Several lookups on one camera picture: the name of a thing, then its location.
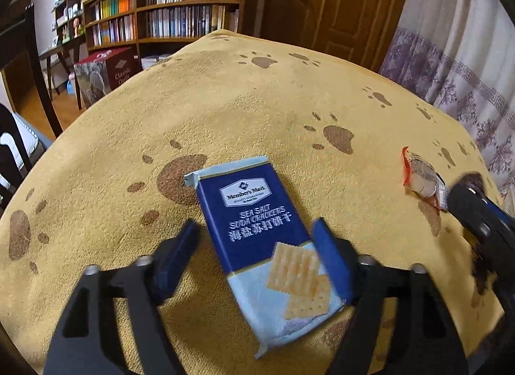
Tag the blue cracker packet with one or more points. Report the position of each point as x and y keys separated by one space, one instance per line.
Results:
x=249 y=218

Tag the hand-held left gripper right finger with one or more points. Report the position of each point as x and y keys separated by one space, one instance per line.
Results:
x=330 y=254

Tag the yellow paw print tablecloth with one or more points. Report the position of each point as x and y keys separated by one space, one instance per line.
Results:
x=241 y=117

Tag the red cardboard box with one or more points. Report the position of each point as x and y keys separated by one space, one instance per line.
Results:
x=116 y=69

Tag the black chair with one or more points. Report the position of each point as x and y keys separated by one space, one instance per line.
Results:
x=12 y=149

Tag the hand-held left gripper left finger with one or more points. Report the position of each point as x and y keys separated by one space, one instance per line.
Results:
x=181 y=246

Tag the striped seat cushion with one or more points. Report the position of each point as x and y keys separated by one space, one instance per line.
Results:
x=32 y=133

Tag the wooden bookshelf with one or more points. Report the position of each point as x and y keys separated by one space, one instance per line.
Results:
x=139 y=16

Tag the brown wooden door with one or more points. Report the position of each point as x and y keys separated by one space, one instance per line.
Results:
x=346 y=16

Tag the red-trimmed clear snack packet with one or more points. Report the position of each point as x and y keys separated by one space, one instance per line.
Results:
x=424 y=177

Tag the dark wooden chair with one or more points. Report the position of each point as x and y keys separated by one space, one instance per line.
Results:
x=36 y=61

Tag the white purple patterned curtain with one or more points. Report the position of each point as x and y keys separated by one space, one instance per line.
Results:
x=462 y=57

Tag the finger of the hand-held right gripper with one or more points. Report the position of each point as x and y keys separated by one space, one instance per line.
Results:
x=470 y=206
x=485 y=262

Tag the dark wooden side table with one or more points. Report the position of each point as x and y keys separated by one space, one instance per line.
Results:
x=56 y=49

